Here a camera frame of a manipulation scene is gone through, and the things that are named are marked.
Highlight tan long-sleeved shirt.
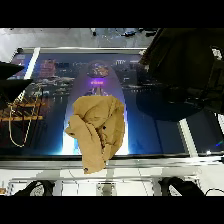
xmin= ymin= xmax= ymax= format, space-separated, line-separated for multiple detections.
xmin=64 ymin=94 xmax=126 ymax=175

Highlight silver frame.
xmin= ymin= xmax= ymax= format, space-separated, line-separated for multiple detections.
xmin=0 ymin=46 xmax=224 ymax=197

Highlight black cable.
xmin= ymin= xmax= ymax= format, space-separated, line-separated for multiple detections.
xmin=204 ymin=187 xmax=224 ymax=197

